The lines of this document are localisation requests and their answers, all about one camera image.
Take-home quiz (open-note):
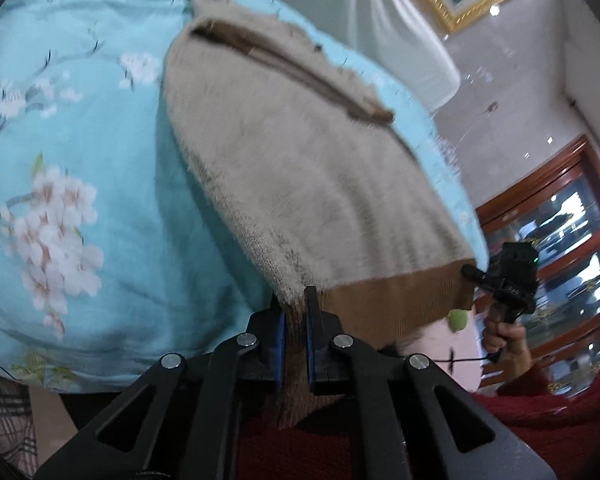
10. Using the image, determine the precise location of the beige knitted sweater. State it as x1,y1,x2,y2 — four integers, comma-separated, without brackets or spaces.
162,0,474,428

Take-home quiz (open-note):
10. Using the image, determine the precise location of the person's right hand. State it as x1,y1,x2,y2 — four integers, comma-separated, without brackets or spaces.
481,304,533,384

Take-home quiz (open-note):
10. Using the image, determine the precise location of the wooden glass display cabinet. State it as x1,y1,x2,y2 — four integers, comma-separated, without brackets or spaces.
477,136,600,396

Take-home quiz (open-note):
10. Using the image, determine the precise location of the red knitted sleeve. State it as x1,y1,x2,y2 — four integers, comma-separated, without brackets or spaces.
474,365,600,479

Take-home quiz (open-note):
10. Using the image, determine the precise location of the light blue floral bedsheet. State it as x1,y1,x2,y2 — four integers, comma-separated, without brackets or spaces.
0,0,489,393

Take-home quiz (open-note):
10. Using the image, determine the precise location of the plaid blanket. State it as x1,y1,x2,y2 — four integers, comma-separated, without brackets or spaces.
0,377,38,479

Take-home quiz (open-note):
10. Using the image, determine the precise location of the grey ribbed headboard cover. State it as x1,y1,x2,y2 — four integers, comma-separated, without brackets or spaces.
282,0,460,112

